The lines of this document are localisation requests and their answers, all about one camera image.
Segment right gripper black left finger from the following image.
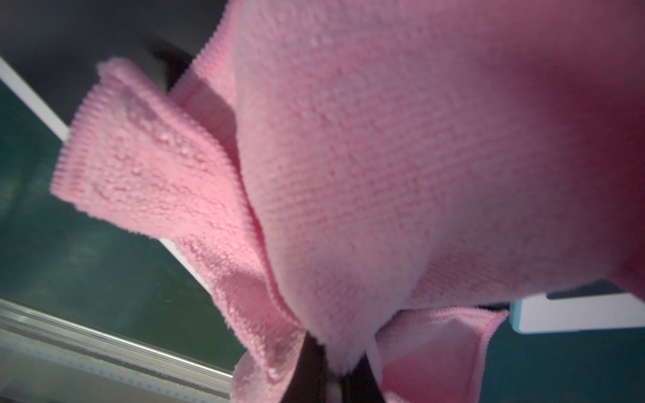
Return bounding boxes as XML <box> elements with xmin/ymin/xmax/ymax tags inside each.
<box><xmin>281</xmin><ymin>332</ymin><xmax>328</xmax><ymax>403</ymax></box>

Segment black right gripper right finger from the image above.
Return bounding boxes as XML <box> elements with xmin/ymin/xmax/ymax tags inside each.
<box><xmin>340</xmin><ymin>354</ymin><xmax>386</xmax><ymax>403</ymax></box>

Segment blue-edged white drawing tablet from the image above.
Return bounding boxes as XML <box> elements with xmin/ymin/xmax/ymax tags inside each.
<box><xmin>510</xmin><ymin>280</ymin><xmax>644</xmax><ymax>334</ymax></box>

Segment pink cloth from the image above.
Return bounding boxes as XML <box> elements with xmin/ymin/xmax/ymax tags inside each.
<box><xmin>50</xmin><ymin>1</ymin><xmax>644</xmax><ymax>402</ymax></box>

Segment front aluminium rail bed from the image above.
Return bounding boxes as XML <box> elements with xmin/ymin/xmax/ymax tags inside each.
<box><xmin>1</xmin><ymin>299</ymin><xmax>232</xmax><ymax>402</ymax></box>

